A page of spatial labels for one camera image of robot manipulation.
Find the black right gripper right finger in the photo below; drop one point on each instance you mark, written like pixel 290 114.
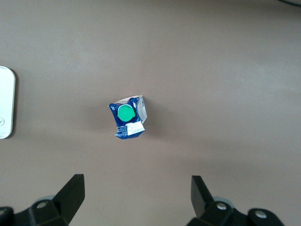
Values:
pixel 203 202

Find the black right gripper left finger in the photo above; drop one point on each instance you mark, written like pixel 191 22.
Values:
pixel 68 202

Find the blue milk carton green cap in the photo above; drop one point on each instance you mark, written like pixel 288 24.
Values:
pixel 125 113

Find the cream rabbit print tray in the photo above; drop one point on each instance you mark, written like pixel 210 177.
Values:
pixel 5 101

